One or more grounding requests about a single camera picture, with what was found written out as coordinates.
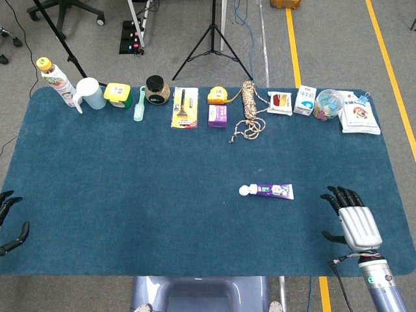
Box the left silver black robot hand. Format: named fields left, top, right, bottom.
left=0, top=190, right=30, bottom=257

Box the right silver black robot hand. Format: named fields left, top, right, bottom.
left=320, top=185, right=384, bottom=252

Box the purple white toothpaste tube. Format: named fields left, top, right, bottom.
left=239, top=183, right=295, bottom=201

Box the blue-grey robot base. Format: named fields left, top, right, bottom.
left=129, top=276, right=270, bottom=312

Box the white printed pouch bag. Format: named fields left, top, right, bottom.
left=337, top=90, right=382, bottom=135

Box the clear tub of binder clips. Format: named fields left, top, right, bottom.
left=312, top=88, right=345, bottom=122

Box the drink bottle yellow cap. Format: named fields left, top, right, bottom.
left=36, top=57, right=84, bottom=108

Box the white blue milk carton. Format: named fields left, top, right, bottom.
left=292, top=84, right=318, bottom=116

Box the light blue plastic pitcher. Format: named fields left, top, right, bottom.
left=71, top=77, right=107, bottom=114

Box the blue felt table mat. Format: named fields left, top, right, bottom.
left=0, top=86, right=416, bottom=277

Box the white snack packet red yellow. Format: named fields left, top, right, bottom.
left=266, top=91, right=293, bottom=116

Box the green container yellow lid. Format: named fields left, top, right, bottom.
left=103, top=83, right=133, bottom=108

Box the mint green scrubbing brush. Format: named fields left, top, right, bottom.
left=133, top=85, right=147, bottom=122

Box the black slanted light stand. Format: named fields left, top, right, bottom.
left=32, top=0, right=108, bottom=87

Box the purple small carton box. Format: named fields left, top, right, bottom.
left=207, top=104, right=228, bottom=128

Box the glass jar black lid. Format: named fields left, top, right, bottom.
left=144, top=75, right=171, bottom=105

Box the yellow tape measure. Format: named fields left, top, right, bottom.
left=207, top=86, right=243, bottom=105

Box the black office chair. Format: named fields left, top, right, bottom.
left=26, top=0, right=107, bottom=32

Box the razor in yellow package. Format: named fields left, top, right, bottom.
left=170, top=86, right=200, bottom=129

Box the black power strip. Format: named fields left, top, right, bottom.
left=118, top=19, right=146, bottom=55

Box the brown cardboard box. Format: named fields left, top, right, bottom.
left=269, top=0, right=302, bottom=10

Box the white upright pole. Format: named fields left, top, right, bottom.
left=220, top=0, right=228, bottom=52

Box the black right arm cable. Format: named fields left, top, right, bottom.
left=328, top=255, right=355, bottom=312

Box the coiled beige patterned rope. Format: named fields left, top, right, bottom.
left=228, top=81, right=270, bottom=144

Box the blue floor cable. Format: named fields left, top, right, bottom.
left=233, top=0, right=258, bottom=82

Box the white slanted frame leg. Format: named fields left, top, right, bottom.
left=126, top=0, right=152, bottom=48

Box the black camera tripod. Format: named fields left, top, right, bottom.
left=171, top=0, right=254, bottom=82

